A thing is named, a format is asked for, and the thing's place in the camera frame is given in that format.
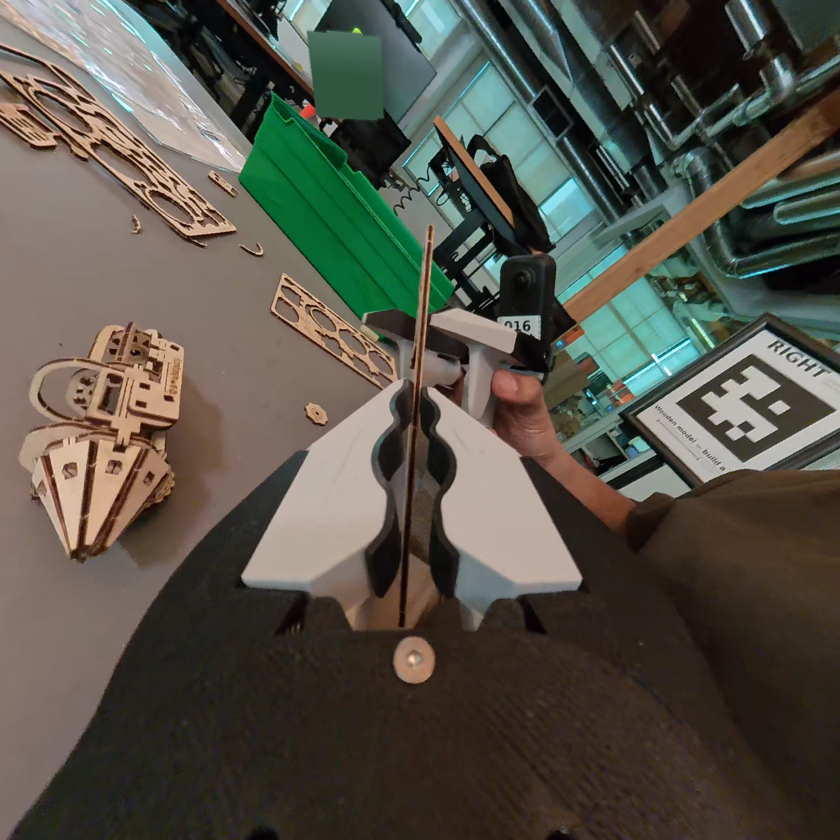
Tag grey desk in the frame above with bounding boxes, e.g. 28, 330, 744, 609
0, 0, 408, 834

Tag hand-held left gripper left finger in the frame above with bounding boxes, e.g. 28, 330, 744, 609
241, 381, 413, 631

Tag wooden beam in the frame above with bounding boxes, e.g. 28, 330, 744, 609
563, 88, 840, 324

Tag wooden top table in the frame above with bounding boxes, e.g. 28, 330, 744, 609
433, 117, 526, 309

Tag wooden sidecar model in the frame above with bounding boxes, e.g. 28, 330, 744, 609
20, 322, 185, 562

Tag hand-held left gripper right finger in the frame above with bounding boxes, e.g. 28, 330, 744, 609
420, 386, 584, 632

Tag person's right hand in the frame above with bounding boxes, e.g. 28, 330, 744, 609
449, 367, 568, 467

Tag silver ventilation ducts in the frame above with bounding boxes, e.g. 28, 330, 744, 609
453, 0, 840, 277

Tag flat clear plastic sleeve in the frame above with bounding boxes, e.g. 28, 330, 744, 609
39, 0, 247, 173

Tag black monitor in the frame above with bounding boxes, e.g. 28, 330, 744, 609
315, 0, 437, 126

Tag wooden sheet with oval cutouts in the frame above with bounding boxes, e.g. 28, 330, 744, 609
271, 273, 395, 388

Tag person's right forearm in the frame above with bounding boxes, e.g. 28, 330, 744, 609
525, 453, 639, 534

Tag wooden parts sheet with slots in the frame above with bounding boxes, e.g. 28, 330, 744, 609
397, 225, 437, 627

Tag green storage bin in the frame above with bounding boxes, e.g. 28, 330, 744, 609
238, 92, 455, 316

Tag black framed marker sign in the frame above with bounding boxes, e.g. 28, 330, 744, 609
620, 314, 840, 490

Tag person's brown shirt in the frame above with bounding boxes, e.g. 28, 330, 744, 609
623, 467, 840, 840

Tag wooden grid piece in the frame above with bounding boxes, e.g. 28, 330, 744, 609
0, 101, 60, 148

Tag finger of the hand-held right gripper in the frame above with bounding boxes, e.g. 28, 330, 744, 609
428, 307, 519, 429
361, 308, 421, 383

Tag wooden sheet with gear cutouts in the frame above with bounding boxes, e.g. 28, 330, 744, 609
0, 42, 237, 247

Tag black backpack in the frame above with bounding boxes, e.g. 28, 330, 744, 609
469, 134, 555, 253

